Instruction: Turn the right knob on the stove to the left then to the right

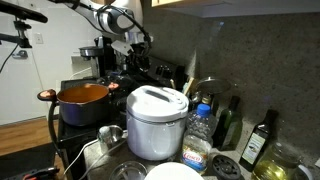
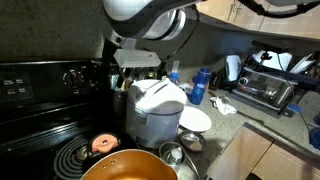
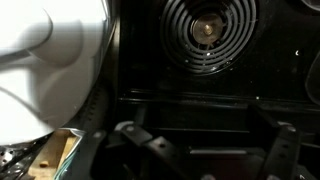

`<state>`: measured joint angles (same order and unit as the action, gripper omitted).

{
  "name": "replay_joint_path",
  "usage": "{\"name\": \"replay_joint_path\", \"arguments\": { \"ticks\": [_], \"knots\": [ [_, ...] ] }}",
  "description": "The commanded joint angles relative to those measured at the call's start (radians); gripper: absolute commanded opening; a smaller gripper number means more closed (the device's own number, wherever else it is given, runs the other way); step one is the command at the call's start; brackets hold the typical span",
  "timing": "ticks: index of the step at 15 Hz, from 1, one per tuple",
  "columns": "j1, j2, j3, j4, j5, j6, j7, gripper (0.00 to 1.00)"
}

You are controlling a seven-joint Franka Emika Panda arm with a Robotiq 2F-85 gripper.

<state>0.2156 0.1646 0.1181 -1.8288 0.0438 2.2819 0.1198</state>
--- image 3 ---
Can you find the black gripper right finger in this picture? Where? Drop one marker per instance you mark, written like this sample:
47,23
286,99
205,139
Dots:
281,153

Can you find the white rice cooker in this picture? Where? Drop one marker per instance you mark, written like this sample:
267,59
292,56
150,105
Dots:
40,83

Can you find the wide wooden utensil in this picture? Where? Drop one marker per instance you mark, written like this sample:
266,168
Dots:
46,155

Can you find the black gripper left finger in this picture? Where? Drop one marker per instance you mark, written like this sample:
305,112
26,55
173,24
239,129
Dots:
156,150

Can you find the black electric stove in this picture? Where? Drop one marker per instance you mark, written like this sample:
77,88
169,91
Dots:
150,66

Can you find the black coil burner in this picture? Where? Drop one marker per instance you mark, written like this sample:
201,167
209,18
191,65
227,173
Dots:
180,50

